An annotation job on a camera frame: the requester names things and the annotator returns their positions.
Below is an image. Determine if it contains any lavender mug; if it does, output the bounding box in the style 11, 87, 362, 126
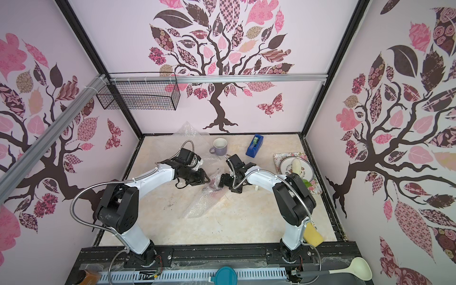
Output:
209, 138, 228, 156

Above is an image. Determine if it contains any clear bubble wrap sheet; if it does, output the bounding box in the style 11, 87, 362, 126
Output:
157, 122, 224, 219

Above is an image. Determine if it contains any rear aluminium frame bar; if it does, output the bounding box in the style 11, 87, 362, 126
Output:
109, 74, 328, 84

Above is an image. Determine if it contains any cream plastic ladle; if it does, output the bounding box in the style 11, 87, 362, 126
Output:
297, 257, 373, 281

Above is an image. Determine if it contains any white artificial rose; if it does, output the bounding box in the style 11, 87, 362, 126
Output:
292, 158, 312, 188

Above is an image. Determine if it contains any right flexible metal conduit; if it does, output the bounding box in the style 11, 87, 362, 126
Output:
227, 156, 323, 271

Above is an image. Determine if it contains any teal round lid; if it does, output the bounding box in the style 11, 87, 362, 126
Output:
209, 266, 238, 285

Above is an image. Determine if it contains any aluminium frame bar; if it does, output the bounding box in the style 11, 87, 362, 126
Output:
1, 74, 108, 204
109, 74, 328, 84

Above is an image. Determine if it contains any round white plate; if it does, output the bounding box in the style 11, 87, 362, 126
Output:
279, 157, 315, 182

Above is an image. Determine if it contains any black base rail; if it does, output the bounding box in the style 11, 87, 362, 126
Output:
65, 242, 364, 285

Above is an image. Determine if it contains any left flexible metal conduit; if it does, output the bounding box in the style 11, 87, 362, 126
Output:
69, 139, 195, 250

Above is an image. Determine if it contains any flexible metal conduit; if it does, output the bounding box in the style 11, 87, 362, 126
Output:
227, 156, 323, 271
69, 139, 195, 250

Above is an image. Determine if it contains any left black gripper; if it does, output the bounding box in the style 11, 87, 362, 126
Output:
180, 166, 211, 186

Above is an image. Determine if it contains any white slotted cable duct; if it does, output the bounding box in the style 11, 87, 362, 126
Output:
110, 268, 287, 285

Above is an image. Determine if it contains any floral square placemat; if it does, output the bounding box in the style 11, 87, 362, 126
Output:
273, 152, 323, 195

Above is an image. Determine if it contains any left aluminium frame bar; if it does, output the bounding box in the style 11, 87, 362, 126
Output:
1, 74, 108, 204

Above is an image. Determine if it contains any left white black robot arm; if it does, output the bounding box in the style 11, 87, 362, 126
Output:
96, 159, 210, 267

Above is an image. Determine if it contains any black wire basket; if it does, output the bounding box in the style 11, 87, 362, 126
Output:
97, 71, 181, 110

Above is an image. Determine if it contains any yellow green sponge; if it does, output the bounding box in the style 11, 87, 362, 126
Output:
303, 223, 324, 247

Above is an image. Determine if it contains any red mug black handle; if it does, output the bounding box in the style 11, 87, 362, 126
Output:
204, 176, 223, 194

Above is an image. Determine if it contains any blue tape dispenser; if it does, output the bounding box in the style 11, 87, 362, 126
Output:
246, 134, 264, 158

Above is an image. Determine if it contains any brown jar black lid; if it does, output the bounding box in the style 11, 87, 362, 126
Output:
71, 270, 101, 285

